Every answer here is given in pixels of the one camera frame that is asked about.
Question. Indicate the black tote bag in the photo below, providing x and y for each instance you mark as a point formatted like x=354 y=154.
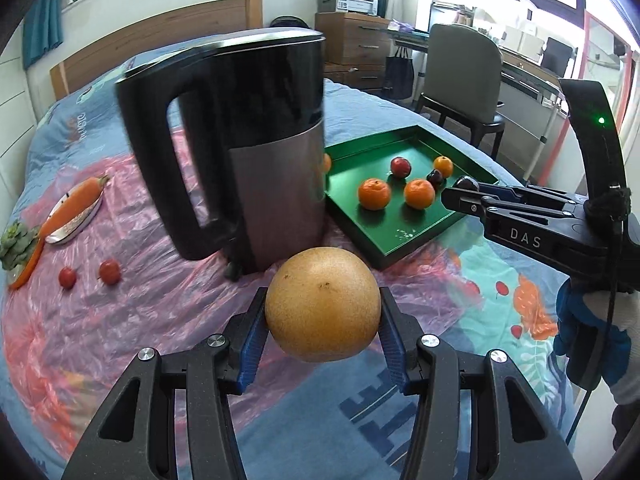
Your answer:
x=400 y=75

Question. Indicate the large orange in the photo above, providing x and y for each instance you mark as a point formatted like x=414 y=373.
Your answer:
x=419 y=194
x=443 y=166

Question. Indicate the white wardrobe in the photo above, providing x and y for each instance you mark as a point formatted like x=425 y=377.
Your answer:
x=12 y=110

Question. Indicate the white oval dish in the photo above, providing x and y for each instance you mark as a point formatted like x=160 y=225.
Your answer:
x=75 y=228

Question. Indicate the bumpy mandarin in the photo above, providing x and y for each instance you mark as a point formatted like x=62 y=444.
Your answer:
x=374 y=195

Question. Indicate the black steel electric kettle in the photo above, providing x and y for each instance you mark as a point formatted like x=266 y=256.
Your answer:
x=270 y=110

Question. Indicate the person's right hand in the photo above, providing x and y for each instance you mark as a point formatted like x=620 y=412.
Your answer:
x=585 y=330

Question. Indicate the pink plastic sheet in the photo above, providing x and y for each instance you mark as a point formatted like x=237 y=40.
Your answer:
x=150 y=320

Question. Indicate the thin carrot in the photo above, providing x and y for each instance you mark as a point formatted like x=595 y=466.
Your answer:
x=30 y=267

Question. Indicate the red plum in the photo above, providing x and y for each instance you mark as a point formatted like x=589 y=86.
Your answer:
x=400 y=167

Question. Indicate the wooden headboard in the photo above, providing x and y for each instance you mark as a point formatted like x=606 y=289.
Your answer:
x=150 y=30

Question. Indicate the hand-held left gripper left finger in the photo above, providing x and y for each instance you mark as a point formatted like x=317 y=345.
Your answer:
x=252 y=345

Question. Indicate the round yellow pear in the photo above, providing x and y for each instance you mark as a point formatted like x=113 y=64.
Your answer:
x=320 y=305

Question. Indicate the green bok choy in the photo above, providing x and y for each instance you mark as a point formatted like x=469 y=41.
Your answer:
x=17 y=245

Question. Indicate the dark purple plum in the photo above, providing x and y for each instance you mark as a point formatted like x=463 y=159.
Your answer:
x=435 y=177
x=467 y=182

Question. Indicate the blue printed bedsheet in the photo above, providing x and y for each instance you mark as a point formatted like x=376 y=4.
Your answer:
x=310 y=435

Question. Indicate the wooden drawer cabinet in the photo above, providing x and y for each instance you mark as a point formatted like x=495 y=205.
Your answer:
x=350 y=40

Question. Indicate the glass top desk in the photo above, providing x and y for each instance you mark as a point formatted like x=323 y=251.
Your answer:
x=520 y=67

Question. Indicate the grey upholstered chair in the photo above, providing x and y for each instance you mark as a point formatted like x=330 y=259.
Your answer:
x=460 y=75

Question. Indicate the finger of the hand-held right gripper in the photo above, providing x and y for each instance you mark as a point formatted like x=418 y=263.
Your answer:
x=520 y=192
x=465 y=202

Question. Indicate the green rectangular tray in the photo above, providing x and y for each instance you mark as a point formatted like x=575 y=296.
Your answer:
x=380 y=230

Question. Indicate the small red apple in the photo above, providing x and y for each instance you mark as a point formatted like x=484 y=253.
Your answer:
x=109 y=271
x=67 y=278

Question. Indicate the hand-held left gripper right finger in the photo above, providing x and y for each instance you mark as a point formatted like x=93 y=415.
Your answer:
x=392 y=345

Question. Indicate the white printer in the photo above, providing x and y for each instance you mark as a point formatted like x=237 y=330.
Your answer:
x=350 y=0

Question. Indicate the large carrot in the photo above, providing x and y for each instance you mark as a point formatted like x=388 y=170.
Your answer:
x=75 y=200

